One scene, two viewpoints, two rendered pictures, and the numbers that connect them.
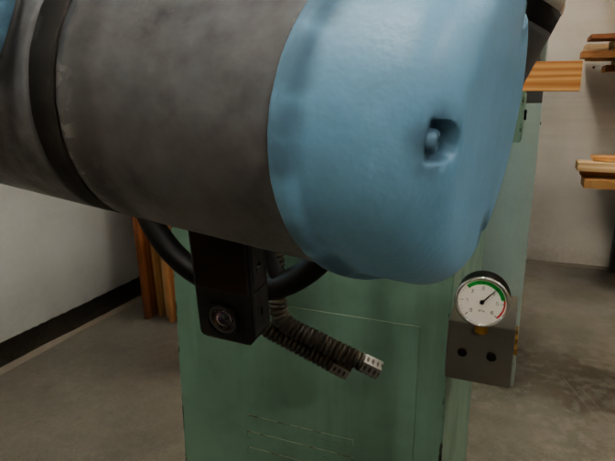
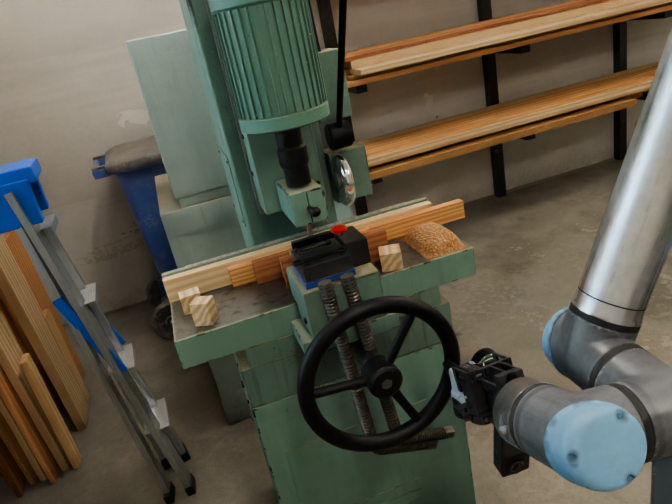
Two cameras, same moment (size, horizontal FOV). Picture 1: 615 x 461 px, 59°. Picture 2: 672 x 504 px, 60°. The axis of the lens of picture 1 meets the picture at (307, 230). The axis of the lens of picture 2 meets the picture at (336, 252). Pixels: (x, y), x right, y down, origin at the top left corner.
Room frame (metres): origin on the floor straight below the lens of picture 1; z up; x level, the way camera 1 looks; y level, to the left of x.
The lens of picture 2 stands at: (-0.06, 0.57, 1.38)
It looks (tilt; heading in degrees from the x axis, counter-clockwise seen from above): 22 degrees down; 325
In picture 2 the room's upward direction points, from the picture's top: 12 degrees counter-clockwise
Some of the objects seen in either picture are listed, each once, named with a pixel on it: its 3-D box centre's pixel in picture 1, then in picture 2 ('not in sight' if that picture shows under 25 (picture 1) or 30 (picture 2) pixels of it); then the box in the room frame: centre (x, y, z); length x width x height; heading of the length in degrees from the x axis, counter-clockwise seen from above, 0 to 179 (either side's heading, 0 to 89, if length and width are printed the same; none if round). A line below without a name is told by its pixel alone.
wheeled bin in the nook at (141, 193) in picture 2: not in sight; (183, 228); (2.76, -0.48, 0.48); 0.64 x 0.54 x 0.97; 71
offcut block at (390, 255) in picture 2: not in sight; (390, 257); (0.73, -0.11, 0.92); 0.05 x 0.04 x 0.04; 140
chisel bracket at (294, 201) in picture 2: not in sight; (302, 202); (0.92, -0.06, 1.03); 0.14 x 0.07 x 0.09; 158
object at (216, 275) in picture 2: not in sight; (305, 249); (0.92, -0.04, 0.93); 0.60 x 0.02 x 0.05; 68
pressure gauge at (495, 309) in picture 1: (482, 304); (486, 366); (0.61, -0.21, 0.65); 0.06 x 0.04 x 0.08; 68
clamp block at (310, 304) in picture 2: not in sight; (335, 290); (0.73, 0.04, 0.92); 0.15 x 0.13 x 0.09; 68
